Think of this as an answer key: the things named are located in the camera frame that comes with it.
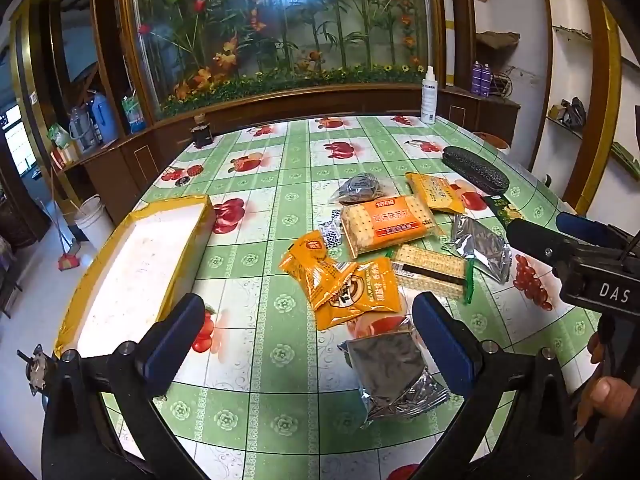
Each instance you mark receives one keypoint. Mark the white plastic bucket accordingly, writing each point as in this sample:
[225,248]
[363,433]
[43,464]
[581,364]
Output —
[95,225]

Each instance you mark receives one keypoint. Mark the small dark jar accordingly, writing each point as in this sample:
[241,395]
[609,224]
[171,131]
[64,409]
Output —
[202,135]

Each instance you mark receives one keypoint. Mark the dark green snack packet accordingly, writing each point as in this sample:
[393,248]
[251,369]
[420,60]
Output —
[502,207]

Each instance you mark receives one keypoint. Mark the wooden cabinet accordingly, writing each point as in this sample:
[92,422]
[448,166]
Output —
[120,170]

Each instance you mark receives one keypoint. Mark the small orange snack packet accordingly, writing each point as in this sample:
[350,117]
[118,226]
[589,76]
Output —
[307,265]

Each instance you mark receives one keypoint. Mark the blue thermos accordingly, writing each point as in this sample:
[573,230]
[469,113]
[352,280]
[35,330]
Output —
[102,120]

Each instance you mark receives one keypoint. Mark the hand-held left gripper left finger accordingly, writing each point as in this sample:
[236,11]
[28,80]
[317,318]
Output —
[172,340]

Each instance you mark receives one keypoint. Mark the dark silver foil packet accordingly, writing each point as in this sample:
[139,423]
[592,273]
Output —
[390,375]

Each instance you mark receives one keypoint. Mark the brown rock ornament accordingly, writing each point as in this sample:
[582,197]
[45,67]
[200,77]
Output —
[497,40]

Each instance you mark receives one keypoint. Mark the black glasses case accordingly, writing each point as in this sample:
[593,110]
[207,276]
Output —
[475,167]

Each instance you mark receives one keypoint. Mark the yellow snack packet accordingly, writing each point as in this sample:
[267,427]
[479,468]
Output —
[434,192]

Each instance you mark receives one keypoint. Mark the large orange cracker packet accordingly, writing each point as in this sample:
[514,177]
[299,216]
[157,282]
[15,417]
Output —
[385,222]

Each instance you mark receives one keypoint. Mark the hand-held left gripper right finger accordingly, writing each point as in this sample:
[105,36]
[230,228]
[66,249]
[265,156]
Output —
[442,345]

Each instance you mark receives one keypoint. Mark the grey thermos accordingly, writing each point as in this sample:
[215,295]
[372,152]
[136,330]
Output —
[80,130]

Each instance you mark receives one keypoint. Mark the orange packet round brown logo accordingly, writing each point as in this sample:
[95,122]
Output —
[365,295]

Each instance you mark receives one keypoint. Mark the white foam box yellow tape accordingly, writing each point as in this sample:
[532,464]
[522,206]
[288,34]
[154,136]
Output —
[130,270]

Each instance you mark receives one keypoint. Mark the white spray bottle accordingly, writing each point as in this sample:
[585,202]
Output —
[429,100]

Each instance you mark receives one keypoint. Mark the small white candy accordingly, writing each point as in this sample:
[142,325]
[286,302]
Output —
[329,235]

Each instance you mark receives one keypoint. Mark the window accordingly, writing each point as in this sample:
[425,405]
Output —
[17,145]

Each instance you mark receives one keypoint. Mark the red broom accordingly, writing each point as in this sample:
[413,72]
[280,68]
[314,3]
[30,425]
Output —
[70,261]

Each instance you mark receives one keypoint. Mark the person's right hand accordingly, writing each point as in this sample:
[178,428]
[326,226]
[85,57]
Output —
[607,395]

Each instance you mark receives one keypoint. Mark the orange box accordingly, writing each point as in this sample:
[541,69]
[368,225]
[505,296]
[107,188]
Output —
[67,154]

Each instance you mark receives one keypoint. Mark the green fruit print tablecloth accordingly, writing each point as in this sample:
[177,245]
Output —
[280,200]

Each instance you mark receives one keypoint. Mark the glass flower display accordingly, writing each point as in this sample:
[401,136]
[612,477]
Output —
[280,30]

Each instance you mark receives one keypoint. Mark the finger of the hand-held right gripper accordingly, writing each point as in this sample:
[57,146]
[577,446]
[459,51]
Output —
[582,225]
[530,240]

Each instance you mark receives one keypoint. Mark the clear packet of dark seeds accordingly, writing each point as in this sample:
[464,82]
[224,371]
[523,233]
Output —
[360,187]

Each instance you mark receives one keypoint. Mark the green white bag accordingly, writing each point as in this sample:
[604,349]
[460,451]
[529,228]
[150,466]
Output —
[60,135]

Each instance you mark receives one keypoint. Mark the purple spray can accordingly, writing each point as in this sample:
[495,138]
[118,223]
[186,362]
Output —
[486,80]
[477,79]

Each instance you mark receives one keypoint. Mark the small dark round cap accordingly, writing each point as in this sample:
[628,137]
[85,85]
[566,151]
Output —
[183,180]

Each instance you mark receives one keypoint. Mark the clear cracker packet green ends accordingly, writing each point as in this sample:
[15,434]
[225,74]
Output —
[430,267]

